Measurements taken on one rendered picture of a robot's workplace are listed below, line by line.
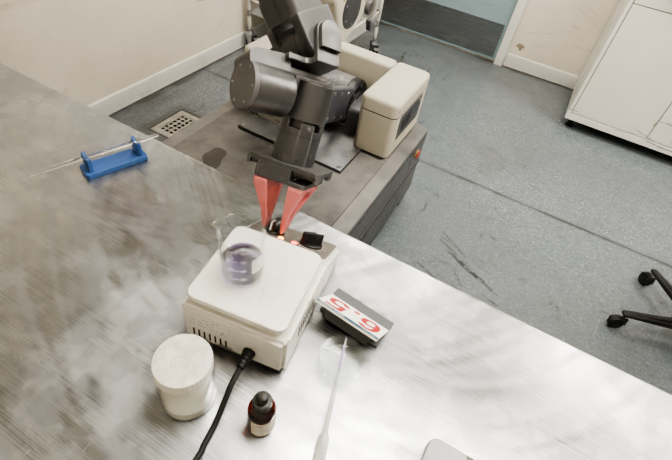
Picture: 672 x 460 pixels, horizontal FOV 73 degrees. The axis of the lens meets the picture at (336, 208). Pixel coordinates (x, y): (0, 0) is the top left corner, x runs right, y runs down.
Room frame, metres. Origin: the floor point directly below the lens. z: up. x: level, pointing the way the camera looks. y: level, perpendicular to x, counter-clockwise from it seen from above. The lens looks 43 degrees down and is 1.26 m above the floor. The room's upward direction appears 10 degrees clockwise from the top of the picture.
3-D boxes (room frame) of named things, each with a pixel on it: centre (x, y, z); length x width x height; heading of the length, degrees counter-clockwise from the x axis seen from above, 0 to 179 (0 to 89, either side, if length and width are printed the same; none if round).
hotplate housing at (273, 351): (0.35, 0.07, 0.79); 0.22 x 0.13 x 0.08; 167
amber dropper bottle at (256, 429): (0.19, 0.04, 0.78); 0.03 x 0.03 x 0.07
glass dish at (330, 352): (0.28, -0.04, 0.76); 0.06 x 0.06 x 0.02
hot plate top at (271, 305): (0.32, 0.08, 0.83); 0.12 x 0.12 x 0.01; 77
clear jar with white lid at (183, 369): (0.21, 0.12, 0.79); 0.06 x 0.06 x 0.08
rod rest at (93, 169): (0.56, 0.38, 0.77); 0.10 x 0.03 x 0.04; 139
